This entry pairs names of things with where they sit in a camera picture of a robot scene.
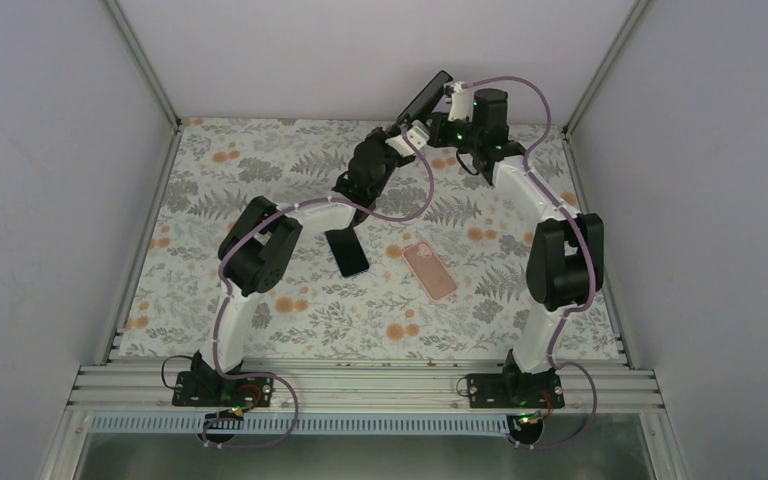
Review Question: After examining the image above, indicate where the black phone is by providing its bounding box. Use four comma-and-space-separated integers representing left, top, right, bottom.
390, 70, 453, 132

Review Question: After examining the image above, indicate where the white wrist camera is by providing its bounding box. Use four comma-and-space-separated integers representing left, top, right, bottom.
385, 121, 429, 157
443, 81, 474, 122

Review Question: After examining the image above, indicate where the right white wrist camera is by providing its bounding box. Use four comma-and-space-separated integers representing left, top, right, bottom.
443, 81, 474, 122

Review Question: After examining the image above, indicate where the pink phone case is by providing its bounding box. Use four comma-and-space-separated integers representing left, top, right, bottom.
402, 241, 458, 302

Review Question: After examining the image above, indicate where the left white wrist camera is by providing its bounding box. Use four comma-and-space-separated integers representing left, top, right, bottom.
385, 121, 429, 157

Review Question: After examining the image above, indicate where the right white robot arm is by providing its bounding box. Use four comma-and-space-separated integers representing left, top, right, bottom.
427, 81, 604, 407

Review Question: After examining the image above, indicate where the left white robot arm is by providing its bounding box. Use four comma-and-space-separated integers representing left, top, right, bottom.
198, 121, 430, 405

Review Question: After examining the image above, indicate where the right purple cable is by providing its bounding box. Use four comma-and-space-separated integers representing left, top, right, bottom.
463, 75, 603, 450

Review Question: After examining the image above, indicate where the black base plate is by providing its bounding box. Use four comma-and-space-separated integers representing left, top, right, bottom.
464, 370, 566, 409
171, 372, 274, 409

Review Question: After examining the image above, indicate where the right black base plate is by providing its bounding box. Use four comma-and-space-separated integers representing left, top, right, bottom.
464, 370, 566, 409

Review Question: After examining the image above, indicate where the aluminium rail frame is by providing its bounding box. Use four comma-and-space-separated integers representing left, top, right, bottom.
67, 359, 665, 414

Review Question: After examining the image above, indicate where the floral patterned table mat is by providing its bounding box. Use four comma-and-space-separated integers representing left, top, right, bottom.
118, 117, 624, 364

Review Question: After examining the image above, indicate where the grey slotted cable duct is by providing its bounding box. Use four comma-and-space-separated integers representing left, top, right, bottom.
87, 412, 509, 437

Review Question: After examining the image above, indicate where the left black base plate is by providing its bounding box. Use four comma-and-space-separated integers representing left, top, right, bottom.
171, 372, 274, 409

